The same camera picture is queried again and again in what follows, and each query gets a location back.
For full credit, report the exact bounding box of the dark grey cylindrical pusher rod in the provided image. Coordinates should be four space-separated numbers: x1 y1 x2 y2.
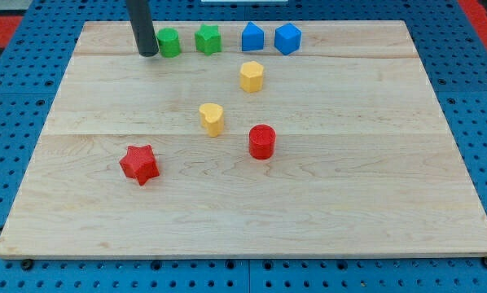
125 0 159 57

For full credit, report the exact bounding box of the yellow hexagon block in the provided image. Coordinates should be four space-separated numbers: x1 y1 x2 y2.
239 61 264 93

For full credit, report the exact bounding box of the green cylinder block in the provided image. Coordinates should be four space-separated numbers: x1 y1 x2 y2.
156 28 182 58

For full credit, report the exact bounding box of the green star block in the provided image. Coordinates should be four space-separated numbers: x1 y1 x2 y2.
195 24 222 56

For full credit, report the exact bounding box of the yellow heart block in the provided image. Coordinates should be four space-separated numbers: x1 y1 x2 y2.
199 103 224 138

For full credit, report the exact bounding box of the blue pentagon block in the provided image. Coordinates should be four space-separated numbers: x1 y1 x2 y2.
241 22 265 51

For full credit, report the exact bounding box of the red star block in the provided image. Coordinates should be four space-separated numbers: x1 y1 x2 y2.
119 145 160 186

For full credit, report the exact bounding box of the blue cube block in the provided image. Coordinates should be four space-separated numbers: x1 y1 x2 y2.
274 23 301 55

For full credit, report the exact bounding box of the red cylinder block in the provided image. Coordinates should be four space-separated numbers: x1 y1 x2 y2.
248 125 276 160

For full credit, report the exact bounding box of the light wooden board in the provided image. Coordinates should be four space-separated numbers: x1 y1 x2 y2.
0 20 487 260

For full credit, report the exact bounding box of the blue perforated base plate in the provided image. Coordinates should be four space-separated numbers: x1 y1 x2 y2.
0 1 487 292

